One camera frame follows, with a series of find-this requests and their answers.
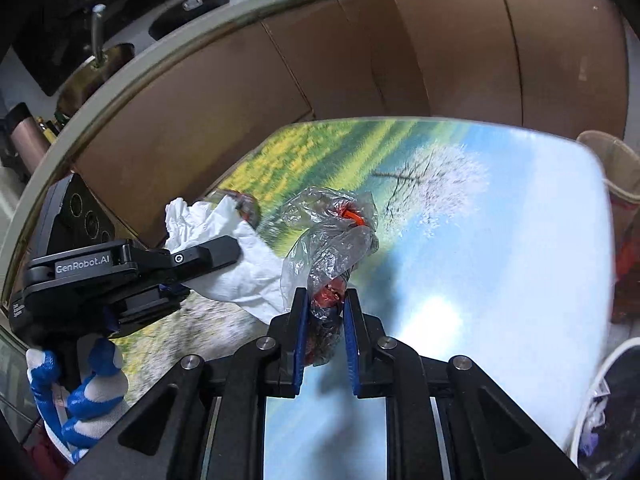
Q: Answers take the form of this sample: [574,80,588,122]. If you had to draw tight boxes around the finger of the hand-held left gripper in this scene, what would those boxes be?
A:
[135,236,240,286]
[117,285,191,323]

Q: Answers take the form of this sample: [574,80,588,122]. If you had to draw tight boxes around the brown glass jar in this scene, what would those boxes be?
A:
[611,237,640,323]

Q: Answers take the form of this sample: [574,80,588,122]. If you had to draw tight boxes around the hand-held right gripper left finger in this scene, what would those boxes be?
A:
[65,287,309,480]

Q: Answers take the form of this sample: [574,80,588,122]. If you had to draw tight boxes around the beige waste bin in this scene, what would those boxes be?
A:
[576,130,640,261]

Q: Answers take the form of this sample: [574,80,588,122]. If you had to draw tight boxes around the white bucket with black liner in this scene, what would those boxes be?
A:
[567,337,640,480]

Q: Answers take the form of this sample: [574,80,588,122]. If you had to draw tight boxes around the brown kitchen base cabinets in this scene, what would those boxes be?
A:
[72,0,631,251]

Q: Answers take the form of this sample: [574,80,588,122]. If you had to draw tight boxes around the gold wok with lid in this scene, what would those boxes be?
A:
[55,4,136,116]

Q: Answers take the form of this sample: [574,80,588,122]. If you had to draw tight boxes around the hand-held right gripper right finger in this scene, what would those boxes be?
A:
[343,288,586,480]

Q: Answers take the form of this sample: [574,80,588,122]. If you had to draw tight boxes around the clear plastic bag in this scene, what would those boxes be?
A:
[280,185,381,366]

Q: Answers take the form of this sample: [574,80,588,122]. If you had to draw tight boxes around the person's left hand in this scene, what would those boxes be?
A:
[25,337,128,463]

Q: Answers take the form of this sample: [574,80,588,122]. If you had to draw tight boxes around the black frying pan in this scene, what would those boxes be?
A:
[149,0,231,41]

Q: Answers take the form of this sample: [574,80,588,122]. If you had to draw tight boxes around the copper thermos jug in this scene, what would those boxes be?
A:
[0,102,51,181]

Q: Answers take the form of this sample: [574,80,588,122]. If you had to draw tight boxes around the gas stove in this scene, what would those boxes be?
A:
[11,0,211,97]

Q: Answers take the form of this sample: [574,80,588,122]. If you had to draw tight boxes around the landscape printed table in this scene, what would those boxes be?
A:
[107,117,616,480]

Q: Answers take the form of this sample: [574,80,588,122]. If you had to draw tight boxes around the white tissue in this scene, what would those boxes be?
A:
[164,196,301,326]

